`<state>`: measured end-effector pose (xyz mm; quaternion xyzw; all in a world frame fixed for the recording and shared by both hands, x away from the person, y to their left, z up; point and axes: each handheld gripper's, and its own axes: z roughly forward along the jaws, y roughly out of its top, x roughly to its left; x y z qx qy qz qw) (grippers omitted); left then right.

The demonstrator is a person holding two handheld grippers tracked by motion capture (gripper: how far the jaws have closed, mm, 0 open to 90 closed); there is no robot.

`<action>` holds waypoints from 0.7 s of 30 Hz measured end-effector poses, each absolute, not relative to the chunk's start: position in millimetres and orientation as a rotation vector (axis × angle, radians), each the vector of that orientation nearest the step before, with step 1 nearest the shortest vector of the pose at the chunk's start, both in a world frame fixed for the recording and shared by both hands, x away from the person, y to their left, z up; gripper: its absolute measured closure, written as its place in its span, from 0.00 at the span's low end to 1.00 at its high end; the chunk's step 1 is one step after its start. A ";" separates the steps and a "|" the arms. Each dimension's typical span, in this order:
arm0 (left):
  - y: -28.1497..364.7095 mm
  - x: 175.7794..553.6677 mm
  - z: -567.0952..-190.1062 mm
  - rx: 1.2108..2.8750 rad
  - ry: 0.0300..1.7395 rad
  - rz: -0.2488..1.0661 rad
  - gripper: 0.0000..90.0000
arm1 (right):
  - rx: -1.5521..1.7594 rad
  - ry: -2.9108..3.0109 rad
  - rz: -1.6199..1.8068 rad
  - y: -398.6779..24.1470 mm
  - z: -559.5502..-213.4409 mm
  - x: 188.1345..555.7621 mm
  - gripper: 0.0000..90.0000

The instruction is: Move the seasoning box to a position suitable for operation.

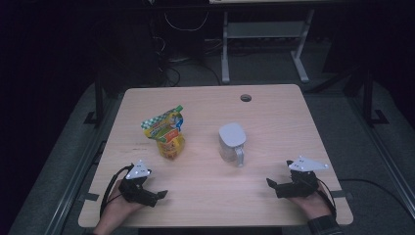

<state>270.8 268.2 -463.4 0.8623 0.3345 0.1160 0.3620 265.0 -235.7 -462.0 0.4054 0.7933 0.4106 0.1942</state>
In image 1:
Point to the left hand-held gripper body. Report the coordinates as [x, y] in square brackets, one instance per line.
[137, 191]

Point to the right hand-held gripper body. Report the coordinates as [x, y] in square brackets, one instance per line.
[300, 187]

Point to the yellow green checked snack pouch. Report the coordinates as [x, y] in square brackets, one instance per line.
[166, 137]

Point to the person's right hand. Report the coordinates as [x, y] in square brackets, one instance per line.
[314, 205]

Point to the person's left hand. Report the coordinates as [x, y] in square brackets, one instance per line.
[114, 209]

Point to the grey tape piece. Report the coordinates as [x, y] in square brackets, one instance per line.
[341, 194]
[89, 197]

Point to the black metal stand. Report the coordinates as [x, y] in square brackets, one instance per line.
[99, 98]
[368, 98]

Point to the metal floor rail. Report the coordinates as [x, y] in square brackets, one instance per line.
[391, 163]
[70, 199]

